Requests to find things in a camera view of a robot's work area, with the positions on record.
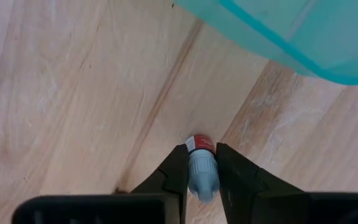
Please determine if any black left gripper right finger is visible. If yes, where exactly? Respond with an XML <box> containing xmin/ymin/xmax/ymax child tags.
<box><xmin>215</xmin><ymin>142</ymin><xmax>311</xmax><ymax>224</ymax></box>

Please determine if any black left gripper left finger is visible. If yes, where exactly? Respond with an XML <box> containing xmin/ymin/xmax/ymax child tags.
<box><xmin>131</xmin><ymin>143</ymin><xmax>190</xmax><ymax>224</ymax></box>

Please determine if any small red food colouring bottle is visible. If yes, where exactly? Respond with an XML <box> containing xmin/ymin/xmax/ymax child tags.
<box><xmin>185</xmin><ymin>134</ymin><xmax>221</xmax><ymax>204</ymax></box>

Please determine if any translucent green plastic bin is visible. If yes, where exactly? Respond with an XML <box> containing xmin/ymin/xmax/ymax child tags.
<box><xmin>172</xmin><ymin>0</ymin><xmax>358</xmax><ymax>86</ymax></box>

